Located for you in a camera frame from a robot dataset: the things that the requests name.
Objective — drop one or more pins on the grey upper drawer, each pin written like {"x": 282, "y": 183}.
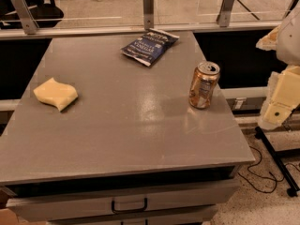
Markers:
{"x": 89, "y": 204}

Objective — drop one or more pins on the black stand leg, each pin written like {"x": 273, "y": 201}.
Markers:
{"x": 277, "y": 156}

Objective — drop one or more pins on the grey lower drawer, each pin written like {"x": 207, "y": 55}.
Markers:
{"x": 175, "y": 216}

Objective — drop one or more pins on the orange soda can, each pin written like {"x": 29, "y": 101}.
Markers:
{"x": 205, "y": 79}

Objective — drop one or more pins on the left metal bracket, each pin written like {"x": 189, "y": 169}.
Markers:
{"x": 29, "y": 25}

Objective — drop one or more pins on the blue chip bag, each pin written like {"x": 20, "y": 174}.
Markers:
{"x": 150, "y": 46}

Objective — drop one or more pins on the right metal bracket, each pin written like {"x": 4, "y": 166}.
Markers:
{"x": 224, "y": 16}

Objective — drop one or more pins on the black office chair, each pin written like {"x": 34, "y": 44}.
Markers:
{"x": 45, "y": 12}

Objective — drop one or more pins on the middle metal bracket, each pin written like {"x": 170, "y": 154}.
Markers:
{"x": 148, "y": 14}

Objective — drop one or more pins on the grey drawer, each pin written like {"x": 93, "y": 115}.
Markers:
{"x": 175, "y": 216}
{"x": 89, "y": 204}

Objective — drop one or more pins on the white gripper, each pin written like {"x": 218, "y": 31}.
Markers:
{"x": 290, "y": 41}

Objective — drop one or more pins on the black drawer handle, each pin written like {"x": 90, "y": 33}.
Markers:
{"x": 125, "y": 207}

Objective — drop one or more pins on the metal bracket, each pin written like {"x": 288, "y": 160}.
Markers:
{"x": 224, "y": 16}
{"x": 29, "y": 25}
{"x": 148, "y": 14}

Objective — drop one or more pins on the yellow sponge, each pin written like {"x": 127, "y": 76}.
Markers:
{"x": 57, "y": 94}

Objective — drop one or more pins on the grey horizontal rail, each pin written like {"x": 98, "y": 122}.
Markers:
{"x": 12, "y": 34}

